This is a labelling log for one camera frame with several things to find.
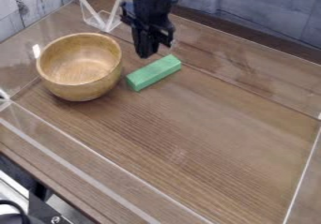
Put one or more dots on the wooden bowl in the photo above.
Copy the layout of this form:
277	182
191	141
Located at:
80	66

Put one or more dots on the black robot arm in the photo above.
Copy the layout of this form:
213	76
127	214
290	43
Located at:
147	17

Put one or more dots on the black metal clamp bracket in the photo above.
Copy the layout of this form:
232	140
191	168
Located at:
42	212

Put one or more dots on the green rectangular block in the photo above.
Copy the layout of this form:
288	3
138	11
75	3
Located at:
154	72

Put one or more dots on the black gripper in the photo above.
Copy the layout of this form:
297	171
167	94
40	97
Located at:
147	16

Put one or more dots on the clear acrylic enclosure wall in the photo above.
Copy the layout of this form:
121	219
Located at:
169	156

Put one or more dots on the clear acrylic corner bracket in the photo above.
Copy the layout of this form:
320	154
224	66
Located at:
102	20

